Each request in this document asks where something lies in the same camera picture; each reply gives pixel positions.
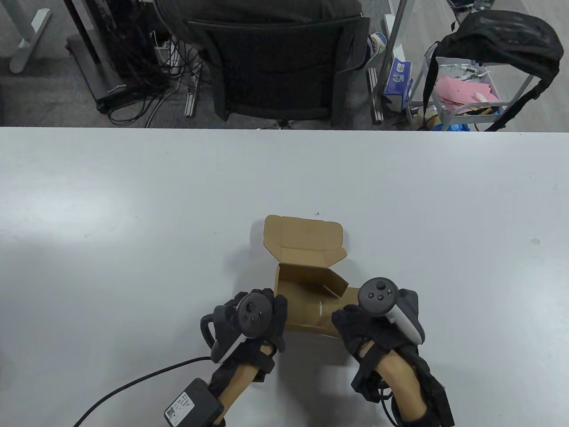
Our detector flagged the grey stand base with post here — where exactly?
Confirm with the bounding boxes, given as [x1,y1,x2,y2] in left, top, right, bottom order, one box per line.
[62,0,125,107]

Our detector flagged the person's left hand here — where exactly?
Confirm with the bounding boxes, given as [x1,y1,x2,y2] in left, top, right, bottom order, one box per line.
[212,288,289,371]

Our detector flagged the person's right forearm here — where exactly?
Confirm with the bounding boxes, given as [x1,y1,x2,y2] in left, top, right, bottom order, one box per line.
[351,347,445,427]

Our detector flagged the tangle of black cables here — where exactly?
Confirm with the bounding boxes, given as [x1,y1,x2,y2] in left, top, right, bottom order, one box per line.
[96,0,206,128]

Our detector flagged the person's right hand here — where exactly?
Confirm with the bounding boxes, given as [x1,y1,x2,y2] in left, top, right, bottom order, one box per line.
[331,289,425,363]

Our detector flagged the blue and white box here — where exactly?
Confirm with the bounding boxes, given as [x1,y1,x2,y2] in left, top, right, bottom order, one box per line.
[385,58,413,112]

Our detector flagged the pink papers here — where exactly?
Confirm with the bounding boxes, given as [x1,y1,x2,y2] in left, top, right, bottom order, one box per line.
[433,75,501,108]

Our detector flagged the black plain wrist camera box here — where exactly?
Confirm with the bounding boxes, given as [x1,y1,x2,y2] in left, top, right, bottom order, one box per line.
[427,378,455,427]

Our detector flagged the dark grey hand controller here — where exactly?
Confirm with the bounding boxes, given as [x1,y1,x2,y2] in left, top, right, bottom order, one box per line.
[200,293,273,364]
[359,278,425,344]

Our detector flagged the white power strip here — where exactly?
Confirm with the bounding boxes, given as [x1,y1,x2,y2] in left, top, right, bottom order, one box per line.
[153,44,183,74]

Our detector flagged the black labelled wrist camera box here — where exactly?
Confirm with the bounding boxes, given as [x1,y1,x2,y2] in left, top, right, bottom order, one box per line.
[164,378,224,427]

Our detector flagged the silver metal pole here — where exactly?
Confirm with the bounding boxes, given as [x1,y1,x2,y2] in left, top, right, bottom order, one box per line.
[373,0,408,99]

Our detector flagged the dark grey left hand controller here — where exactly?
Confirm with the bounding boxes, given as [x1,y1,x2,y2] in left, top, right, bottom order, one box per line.
[200,293,273,364]

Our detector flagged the aluminium profile rail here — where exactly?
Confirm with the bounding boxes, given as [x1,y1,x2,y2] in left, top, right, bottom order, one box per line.
[367,67,384,125]
[184,85,199,118]

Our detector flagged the black backpack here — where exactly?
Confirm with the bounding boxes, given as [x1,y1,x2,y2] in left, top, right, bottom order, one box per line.
[422,10,564,132]

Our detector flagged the grey metal cart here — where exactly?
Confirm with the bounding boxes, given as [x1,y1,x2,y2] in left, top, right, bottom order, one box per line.
[407,56,537,132]

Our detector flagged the white desk leg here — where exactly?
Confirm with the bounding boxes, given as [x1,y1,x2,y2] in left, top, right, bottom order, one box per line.
[9,0,52,74]

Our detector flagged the dark grey right hand controller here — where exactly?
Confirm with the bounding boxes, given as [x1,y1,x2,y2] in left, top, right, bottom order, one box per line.
[359,278,425,344]

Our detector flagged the brown cardboard small mailer box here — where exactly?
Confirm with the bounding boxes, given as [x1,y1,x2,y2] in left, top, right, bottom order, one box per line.
[263,215,363,338]

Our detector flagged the black mesh office chair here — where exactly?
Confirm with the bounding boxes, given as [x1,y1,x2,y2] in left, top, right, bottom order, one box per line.
[184,17,378,130]

